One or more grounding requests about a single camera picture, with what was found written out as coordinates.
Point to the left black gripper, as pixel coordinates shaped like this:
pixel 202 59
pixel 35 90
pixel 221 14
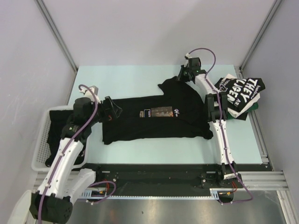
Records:
pixel 112 113

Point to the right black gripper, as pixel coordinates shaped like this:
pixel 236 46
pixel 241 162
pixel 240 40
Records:
pixel 181 77

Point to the black graphic t shirt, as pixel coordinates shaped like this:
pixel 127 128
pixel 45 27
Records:
pixel 177 113

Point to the white plastic laundry basket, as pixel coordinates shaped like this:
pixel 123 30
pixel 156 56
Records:
pixel 42 149

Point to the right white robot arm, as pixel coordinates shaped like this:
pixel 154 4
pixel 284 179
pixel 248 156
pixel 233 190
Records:
pixel 216 108

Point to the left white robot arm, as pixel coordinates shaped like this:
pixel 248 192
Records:
pixel 54 199

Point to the black clothes in basket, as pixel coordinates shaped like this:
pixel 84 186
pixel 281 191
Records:
pixel 65 124

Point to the black folded lettered t shirt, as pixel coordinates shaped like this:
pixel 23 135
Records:
pixel 242 93

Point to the green folded t shirt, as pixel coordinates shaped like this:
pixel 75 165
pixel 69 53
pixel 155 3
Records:
pixel 255 106

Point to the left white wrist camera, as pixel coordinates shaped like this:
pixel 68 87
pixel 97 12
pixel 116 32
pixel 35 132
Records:
pixel 89 92

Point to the aluminium frame rail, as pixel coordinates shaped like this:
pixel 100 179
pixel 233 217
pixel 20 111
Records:
pixel 257 180

